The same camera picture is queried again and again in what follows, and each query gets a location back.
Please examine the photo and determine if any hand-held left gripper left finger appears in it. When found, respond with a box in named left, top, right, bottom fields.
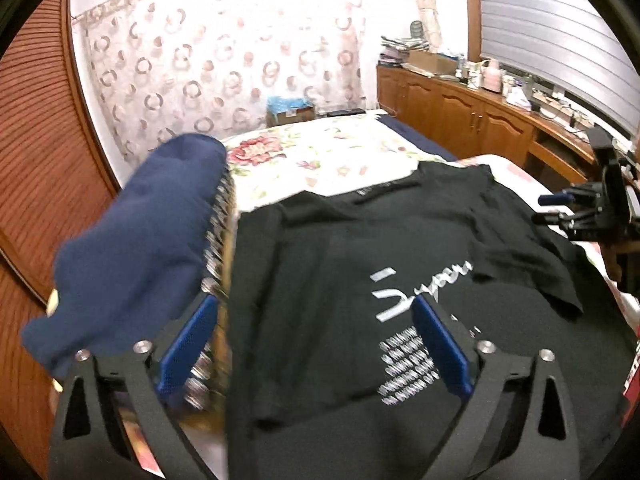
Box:
left=47, top=280, right=231, bottom=480

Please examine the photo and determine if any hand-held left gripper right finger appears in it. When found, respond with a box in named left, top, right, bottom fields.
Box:
left=410, top=292, right=583, bottom=480

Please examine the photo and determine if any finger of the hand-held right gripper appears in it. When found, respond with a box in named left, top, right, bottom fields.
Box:
left=531, top=210, right=601, bottom=242
left=537, top=187, right=601, bottom=207

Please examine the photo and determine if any black printed t-shirt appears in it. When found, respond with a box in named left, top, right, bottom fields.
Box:
left=225, top=160, right=632, bottom=480

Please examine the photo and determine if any purple tissue pack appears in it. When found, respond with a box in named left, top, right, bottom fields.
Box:
left=502, top=82, right=532, bottom=108

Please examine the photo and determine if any beaded tile mat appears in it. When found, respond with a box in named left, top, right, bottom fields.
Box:
left=180, top=170, right=242, bottom=431

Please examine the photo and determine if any navy blue pillow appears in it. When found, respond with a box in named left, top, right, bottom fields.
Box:
left=20, top=132, right=231, bottom=381

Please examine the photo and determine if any wooden cabinet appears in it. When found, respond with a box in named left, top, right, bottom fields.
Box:
left=376, top=65, right=640, bottom=196

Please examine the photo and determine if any pink jug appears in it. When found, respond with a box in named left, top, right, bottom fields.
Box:
left=481, top=58, right=503, bottom=92

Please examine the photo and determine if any navy blue blanket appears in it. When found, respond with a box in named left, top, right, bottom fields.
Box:
left=375, top=112, right=458, bottom=162

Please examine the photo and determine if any grey window blind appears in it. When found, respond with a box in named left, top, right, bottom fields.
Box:
left=475, top=0, right=640, bottom=141

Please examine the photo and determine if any open cardboard box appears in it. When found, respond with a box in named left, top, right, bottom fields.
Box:
left=407, top=50, right=458, bottom=76

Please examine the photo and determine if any stack of folded cloths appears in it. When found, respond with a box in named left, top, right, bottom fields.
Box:
left=378, top=35, right=431, bottom=66

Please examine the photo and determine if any floral bedsheet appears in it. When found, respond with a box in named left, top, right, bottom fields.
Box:
left=220, top=112, right=451, bottom=211

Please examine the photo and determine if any beige tied curtain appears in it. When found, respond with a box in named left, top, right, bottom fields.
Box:
left=407, top=0, right=443, bottom=53

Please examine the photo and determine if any cardboard box with blue cloth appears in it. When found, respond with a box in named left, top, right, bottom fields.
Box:
left=265, top=95, right=316, bottom=128

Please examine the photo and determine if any wooden louvered wardrobe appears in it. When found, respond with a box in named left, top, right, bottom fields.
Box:
left=0, top=0, right=126, bottom=463

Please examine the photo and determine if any circle patterned curtain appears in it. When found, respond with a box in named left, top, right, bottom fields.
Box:
left=72, top=0, right=371, bottom=161

